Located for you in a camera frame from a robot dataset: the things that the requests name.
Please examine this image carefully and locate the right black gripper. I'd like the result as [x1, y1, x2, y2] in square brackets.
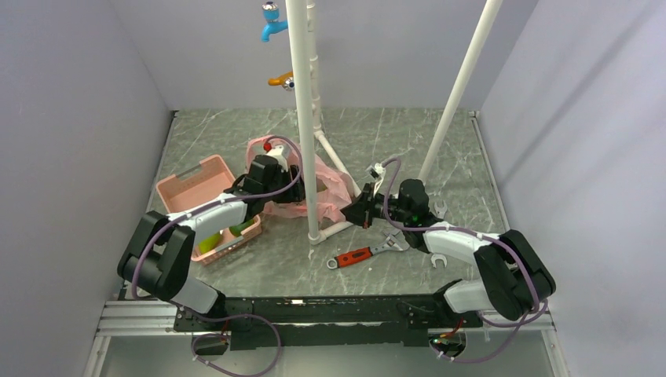
[335, 182, 411, 229]

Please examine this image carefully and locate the pink plastic bag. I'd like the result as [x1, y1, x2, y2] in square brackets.
[240, 136, 353, 222]

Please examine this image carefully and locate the dark green fake lime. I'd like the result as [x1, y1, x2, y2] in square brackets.
[229, 218, 254, 237]

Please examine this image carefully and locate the light green fake fruit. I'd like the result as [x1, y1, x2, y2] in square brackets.
[198, 232, 223, 255]

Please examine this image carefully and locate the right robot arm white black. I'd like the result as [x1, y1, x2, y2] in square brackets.
[341, 179, 556, 326]

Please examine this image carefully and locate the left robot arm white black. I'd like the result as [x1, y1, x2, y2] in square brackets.
[117, 155, 305, 330]

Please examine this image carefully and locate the pink plastic basket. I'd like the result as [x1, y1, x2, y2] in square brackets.
[156, 155, 262, 265]

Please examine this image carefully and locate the silver open end wrench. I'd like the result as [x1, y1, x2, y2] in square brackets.
[430, 200, 448, 269]

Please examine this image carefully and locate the orange faucet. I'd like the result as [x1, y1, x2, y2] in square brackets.
[267, 71, 295, 91]

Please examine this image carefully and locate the blue faucet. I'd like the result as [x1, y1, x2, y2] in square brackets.
[261, 1, 288, 42]

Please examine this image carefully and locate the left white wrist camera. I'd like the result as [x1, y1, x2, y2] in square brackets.
[262, 141, 291, 170]

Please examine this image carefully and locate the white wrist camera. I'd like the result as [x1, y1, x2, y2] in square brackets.
[366, 163, 386, 196]
[262, 141, 291, 170]

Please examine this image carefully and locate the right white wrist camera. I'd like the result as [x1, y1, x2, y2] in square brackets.
[366, 163, 386, 196]

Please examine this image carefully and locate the red handled adjustable wrench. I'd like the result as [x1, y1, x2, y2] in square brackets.
[326, 231, 409, 269]

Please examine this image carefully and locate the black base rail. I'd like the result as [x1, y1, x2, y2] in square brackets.
[174, 294, 482, 350]

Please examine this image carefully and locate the white PVC pipe frame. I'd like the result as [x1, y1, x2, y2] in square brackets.
[285, 1, 503, 245]

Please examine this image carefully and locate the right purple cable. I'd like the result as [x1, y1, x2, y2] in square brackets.
[381, 156, 550, 365]

